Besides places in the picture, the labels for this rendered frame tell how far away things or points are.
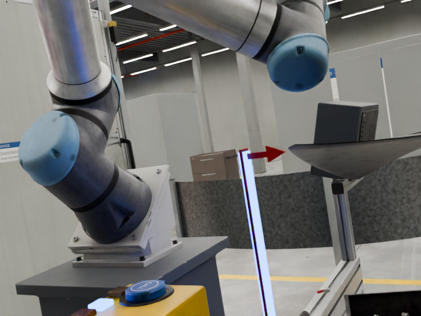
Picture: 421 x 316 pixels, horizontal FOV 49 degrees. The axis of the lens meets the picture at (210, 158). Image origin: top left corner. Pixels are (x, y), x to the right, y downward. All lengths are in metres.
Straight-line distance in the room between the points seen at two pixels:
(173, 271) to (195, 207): 2.05
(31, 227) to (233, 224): 1.09
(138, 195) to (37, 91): 1.51
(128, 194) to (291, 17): 0.45
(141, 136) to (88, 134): 9.76
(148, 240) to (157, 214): 0.06
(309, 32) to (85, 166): 0.43
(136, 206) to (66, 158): 0.17
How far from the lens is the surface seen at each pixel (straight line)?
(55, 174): 0.81
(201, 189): 2.79
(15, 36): 2.34
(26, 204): 2.21
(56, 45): 0.81
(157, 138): 10.32
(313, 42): 0.58
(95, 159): 0.83
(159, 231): 0.92
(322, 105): 1.22
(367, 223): 2.48
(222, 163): 7.33
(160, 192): 0.92
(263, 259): 0.70
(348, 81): 6.87
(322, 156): 0.61
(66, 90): 0.87
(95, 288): 0.83
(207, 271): 0.95
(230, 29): 0.58
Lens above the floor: 1.22
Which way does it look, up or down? 3 degrees down
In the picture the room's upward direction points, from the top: 9 degrees counter-clockwise
